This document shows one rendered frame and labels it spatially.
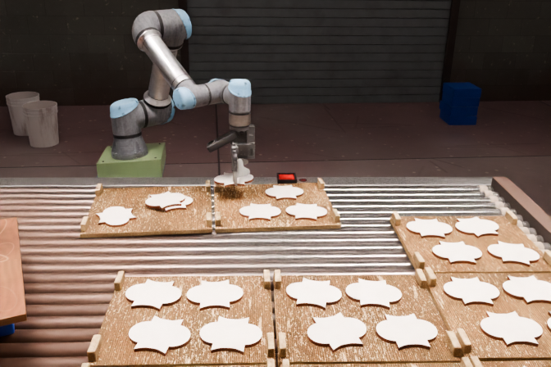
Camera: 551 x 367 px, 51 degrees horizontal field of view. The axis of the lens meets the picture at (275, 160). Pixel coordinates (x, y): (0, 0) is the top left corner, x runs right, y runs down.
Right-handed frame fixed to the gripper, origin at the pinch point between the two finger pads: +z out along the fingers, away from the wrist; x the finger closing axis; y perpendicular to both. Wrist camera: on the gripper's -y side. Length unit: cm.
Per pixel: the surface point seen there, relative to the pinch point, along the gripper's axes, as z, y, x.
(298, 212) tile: 5.8, 21.3, -17.1
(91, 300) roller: 9, -39, -58
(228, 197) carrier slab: 6.9, -2.0, -1.8
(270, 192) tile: 5.9, 13.4, -0.5
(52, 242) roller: 9, -57, -27
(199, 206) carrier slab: 7.0, -12.1, -8.0
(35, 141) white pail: 95, -168, 320
